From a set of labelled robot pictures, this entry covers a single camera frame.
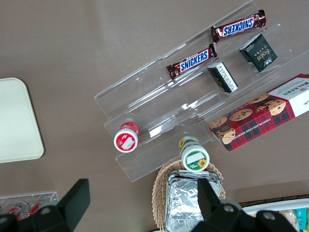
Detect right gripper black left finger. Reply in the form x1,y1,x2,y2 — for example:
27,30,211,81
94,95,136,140
55,178,91,230

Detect small black gold-print box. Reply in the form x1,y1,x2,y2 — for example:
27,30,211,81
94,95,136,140
239,33,278,73

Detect red lid yoghurt cup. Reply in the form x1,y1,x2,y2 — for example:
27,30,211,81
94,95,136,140
113,121,140,153

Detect aluminium foil container stack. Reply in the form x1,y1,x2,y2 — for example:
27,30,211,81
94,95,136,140
165,169,223,232

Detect teal snack packet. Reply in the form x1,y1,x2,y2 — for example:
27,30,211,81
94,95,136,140
293,208,309,230

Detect black box with white side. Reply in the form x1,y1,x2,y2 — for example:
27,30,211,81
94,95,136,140
207,61,239,94

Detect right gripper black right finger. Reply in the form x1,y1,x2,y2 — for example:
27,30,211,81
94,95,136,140
197,177,222,224

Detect red tartan cookie box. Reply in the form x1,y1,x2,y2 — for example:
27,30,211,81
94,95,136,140
208,73,309,152

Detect clear acrylic step display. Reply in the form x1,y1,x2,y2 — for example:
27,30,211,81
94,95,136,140
94,0,309,184

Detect beige plastic tray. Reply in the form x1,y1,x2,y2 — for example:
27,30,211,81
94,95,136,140
0,77,45,163

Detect red cola bottle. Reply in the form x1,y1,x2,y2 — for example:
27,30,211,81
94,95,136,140
29,202,45,215
9,201,30,217

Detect clear rice cracker bag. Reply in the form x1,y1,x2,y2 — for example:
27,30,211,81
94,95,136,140
277,210,298,230

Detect clear acrylic bottle rack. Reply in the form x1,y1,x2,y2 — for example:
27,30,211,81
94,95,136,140
0,191,60,218

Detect white rectangular bin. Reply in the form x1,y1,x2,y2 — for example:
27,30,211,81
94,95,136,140
240,197,309,232

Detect oval light wicker basket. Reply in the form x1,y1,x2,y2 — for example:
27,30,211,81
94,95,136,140
151,160,226,232

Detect green lid yoghurt cup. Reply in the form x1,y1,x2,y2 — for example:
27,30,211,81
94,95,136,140
178,135,211,173

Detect brown Snickers bar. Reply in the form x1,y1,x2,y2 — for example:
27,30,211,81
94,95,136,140
166,43,218,82
210,9,267,44

